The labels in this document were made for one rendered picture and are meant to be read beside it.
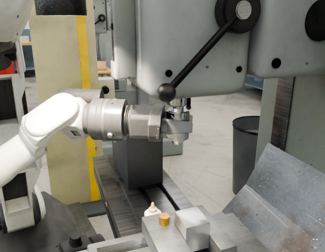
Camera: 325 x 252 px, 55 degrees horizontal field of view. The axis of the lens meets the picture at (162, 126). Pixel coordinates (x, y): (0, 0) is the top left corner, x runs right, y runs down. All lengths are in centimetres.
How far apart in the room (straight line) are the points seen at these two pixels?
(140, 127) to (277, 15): 31
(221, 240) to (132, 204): 38
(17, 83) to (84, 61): 123
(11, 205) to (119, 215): 58
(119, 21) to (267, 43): 25
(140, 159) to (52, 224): 69
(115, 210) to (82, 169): 163
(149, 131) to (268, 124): 50
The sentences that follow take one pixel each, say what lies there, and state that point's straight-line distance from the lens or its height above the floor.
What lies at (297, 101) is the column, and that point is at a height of 124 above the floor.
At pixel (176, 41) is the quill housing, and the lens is 51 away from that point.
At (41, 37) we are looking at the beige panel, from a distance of 229.
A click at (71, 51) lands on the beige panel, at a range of 230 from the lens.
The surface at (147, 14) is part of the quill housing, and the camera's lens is 51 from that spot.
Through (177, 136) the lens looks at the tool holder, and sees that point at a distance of 64.
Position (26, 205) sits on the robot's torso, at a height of 75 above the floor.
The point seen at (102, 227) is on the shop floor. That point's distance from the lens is 245.
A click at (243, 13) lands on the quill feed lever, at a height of 145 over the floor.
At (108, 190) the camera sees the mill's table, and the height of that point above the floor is 93.
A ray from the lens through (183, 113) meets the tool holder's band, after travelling 62.
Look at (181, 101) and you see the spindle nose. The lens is 61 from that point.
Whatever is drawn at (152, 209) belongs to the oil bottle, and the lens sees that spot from 76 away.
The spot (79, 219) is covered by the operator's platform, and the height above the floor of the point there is 40.
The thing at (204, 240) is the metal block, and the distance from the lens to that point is 67.
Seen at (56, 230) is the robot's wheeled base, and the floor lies 57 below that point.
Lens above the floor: 144
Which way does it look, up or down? 19 degrees down
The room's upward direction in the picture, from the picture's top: straight up
